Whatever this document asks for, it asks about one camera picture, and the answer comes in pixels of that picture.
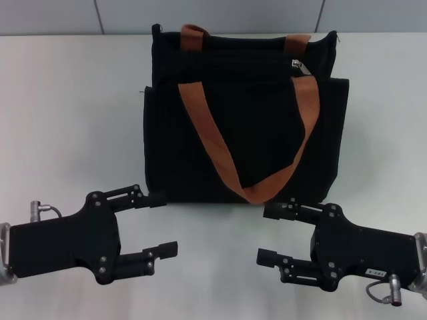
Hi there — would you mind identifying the right gripper cable with plug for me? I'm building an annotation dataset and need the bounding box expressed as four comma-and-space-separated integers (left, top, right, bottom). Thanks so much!
365, 273, 406, 307

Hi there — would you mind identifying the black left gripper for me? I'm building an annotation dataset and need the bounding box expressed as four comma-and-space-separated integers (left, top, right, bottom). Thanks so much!
9, 184, 181, 285

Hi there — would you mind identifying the left gripper cable with plug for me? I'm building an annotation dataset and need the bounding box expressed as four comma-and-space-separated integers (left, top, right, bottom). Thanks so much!
30, 199, 63, 223

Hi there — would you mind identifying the gripper cable with plug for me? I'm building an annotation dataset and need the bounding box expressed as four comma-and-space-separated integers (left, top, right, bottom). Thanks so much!
30, 199, 63, 223
365, 273, 406, 307

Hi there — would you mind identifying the silver zipper pull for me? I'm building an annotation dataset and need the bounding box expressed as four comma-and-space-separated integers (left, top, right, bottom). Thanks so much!
292, 59, 313, 78

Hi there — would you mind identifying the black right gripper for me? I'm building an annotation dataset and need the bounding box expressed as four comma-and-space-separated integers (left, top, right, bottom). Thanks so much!
256, 197, 423, 293

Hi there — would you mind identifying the black bag with orange handles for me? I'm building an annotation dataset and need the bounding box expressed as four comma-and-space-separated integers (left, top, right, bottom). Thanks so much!
139, 22, 350, 205

